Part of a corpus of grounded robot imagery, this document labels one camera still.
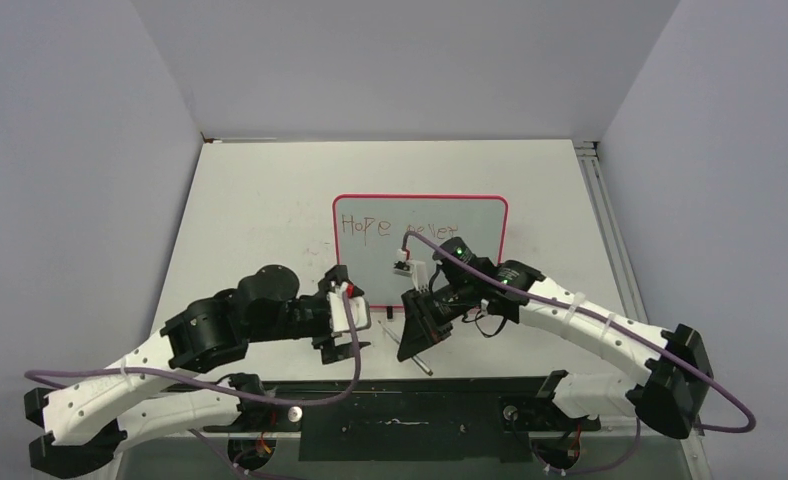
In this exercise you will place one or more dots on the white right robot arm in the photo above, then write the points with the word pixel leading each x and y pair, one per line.
pixel 662 376

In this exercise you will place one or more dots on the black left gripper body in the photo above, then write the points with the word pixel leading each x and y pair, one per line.
pixel 308 316

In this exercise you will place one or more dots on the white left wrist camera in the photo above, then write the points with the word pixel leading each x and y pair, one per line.
pixel 348 309

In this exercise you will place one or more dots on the pink framed whiteboard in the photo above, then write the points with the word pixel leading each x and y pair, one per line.
pixel 369 229

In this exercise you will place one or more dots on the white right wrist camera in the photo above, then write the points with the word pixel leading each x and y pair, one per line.
pixel 415 270

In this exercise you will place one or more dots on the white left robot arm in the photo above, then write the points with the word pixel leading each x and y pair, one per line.
pixel 160 387

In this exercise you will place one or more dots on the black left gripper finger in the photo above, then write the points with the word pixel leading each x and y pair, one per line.
pixel 333 279
pixel 331 352

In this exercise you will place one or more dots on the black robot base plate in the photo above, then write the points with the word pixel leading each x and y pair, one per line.
pixel 420 420

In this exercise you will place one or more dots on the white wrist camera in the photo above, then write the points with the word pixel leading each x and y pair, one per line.
pixel 348 309
pixel 415 270

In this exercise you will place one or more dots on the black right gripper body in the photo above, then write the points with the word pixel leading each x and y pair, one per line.
pixel 455 299

